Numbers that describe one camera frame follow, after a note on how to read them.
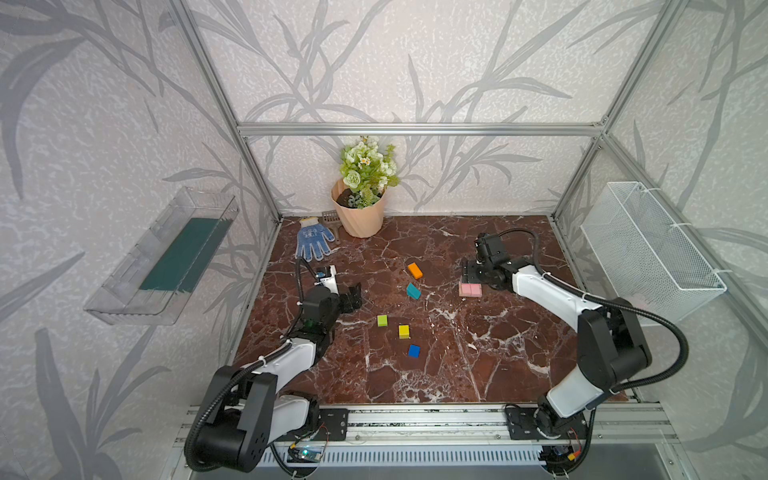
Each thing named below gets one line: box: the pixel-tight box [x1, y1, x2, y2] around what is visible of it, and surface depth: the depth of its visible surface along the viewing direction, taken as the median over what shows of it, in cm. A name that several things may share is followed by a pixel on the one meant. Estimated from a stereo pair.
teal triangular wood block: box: [406, 283, 422, 300], surface depth 100 cm
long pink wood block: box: [458, 281, 471, 297], surface depth 98 cm
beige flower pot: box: [331, 178, 387, 238], surface depth 106 cm
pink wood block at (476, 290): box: [470, 283, 483, 297], surface depth 98 cm
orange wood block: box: [407, 262, 423, 279], surface depth 105 cm
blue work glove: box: [295, 217, 336, 262], surface depth 115 cm
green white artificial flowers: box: [339, 136, 400, 209], surface depth 99 cm
